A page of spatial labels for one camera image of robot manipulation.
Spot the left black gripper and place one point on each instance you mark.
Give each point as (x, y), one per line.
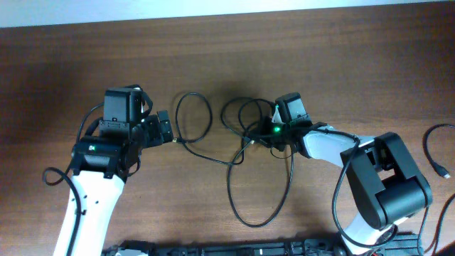
(152, 124)

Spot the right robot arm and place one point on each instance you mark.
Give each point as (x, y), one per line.
(385, 181)

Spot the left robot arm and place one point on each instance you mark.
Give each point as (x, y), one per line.
(100, 162)

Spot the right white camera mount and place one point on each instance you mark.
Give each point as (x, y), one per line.
(276, 118)

